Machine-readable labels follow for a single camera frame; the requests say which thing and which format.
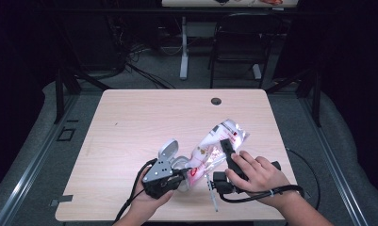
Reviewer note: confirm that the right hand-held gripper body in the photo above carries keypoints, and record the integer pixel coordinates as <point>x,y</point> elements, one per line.
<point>222,185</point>

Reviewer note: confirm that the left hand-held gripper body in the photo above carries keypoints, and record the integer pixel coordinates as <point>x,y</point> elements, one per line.
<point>158,172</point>

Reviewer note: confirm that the red and white sugar bag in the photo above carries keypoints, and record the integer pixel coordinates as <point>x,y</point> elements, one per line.
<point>208,147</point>

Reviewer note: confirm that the white lidded container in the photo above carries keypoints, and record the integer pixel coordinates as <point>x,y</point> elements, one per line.
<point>168,149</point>

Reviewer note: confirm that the person's left hand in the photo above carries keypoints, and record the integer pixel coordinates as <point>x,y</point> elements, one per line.
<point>145,205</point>

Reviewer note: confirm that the person's right hand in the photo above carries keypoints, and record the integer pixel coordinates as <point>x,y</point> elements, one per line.
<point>259,177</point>

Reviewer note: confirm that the black table grommet hole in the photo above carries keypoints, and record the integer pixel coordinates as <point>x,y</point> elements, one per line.
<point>216,101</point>

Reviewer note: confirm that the white desk leg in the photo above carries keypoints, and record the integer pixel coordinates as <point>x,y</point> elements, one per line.
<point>256,71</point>
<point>184,56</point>

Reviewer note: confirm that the grey tape strip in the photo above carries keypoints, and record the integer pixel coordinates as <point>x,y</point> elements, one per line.
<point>64,199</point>

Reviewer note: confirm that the black metal stand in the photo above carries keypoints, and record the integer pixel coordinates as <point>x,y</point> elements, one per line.
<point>317,100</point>
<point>59,94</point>

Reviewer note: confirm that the black folding chair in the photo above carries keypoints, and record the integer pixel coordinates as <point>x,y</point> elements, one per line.
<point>243,37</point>

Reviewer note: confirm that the grey cloth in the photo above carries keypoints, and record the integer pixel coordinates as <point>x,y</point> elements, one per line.
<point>356,163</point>

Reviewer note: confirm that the aluminium floor rail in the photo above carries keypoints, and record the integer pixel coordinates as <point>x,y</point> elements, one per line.
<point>334,163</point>
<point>32,169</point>

